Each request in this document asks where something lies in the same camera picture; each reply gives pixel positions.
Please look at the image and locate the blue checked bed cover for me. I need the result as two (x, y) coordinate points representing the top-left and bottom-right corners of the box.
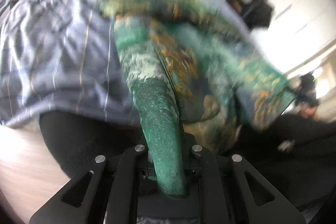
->
(1, 0), (249, 127)

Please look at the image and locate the person's right hand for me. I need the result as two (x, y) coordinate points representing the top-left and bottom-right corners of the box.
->
(299, 105), (319, 120)

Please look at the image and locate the green landscape print silk robe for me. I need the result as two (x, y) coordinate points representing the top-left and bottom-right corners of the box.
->
(98, 0), (295, 198)

